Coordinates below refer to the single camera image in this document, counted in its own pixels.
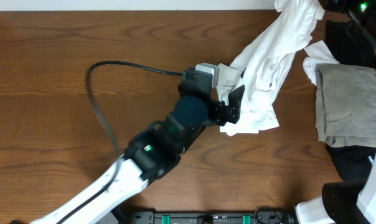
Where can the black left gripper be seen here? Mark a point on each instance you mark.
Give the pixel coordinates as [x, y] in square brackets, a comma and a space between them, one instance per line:
[219, 109]

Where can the white t-shirt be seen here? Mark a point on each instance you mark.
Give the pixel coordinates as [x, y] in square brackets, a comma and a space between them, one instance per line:
[263, 65]

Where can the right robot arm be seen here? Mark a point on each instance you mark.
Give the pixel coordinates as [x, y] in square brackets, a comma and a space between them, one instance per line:
[350, 201]

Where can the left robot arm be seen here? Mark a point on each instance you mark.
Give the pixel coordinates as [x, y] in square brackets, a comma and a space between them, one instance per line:
[149, 156]

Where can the grey garment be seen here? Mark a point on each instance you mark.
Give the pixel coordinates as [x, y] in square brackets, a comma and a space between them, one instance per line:
[346, 105]

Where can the black garment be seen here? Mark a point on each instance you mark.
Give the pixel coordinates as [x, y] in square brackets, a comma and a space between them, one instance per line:
[348, 44]

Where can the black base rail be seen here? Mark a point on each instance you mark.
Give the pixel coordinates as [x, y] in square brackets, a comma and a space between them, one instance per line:
[263, 215]

